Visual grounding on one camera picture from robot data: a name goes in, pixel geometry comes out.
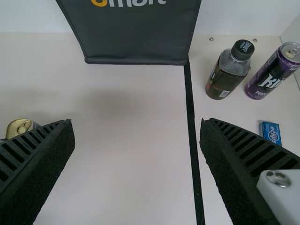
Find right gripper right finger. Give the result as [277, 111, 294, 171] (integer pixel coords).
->
[198, 117, 300, 225]

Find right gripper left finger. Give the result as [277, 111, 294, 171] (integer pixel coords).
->
[0, 119, 76, 225]

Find gold rectangular tin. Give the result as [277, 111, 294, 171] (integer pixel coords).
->
[6, 118, 44, 139]

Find small blue gum box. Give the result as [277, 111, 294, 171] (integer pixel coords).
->
[258, 120, 284, 147]

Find black strip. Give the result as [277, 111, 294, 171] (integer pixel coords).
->
[183, 60, 206, 225]

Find dark coffee bottle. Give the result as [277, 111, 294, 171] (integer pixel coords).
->
[205, 39, 255, 101]

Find purple drink can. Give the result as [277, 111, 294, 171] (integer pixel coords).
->
[244, 41, 300, 101]

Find dark grey bag with straps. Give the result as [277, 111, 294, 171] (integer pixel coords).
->
[55, 0, 202, 67]

